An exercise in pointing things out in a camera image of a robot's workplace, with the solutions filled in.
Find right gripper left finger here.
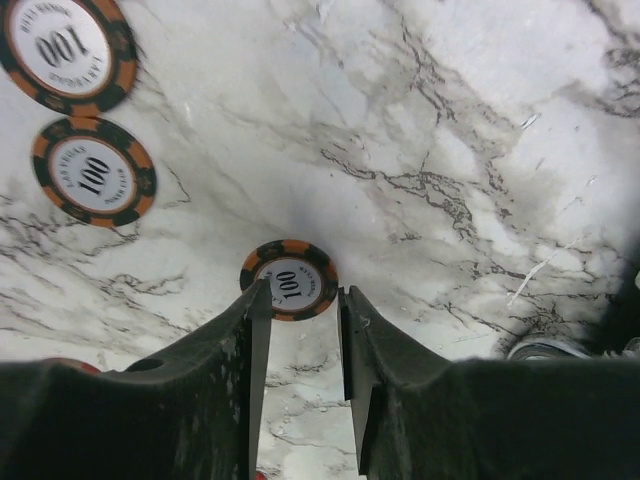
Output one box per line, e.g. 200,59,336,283
1,280,272,479

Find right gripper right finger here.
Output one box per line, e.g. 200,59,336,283
338,287,639,479

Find black poker chip case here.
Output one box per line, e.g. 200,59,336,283
505,259,639,361

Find brown 100 poker chip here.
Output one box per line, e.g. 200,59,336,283
1,0,138,117
239,239,339,322
31,117,157,228

